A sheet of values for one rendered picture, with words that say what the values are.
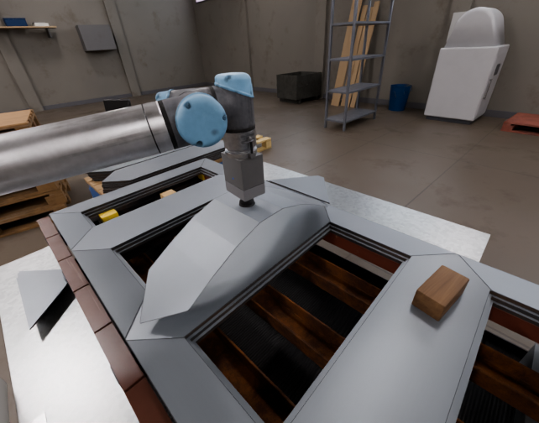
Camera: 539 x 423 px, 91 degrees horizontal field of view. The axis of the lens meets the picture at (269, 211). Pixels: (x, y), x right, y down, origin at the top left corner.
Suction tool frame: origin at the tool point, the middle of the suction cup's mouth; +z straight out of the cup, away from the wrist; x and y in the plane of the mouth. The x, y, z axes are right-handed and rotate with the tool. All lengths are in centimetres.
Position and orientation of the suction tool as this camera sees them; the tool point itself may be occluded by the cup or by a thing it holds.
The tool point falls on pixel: (247, 207)
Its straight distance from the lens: 70.4
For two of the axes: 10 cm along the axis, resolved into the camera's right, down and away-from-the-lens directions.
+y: -6.4, -3.9, 6.7
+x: -7.7, 3.7, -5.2
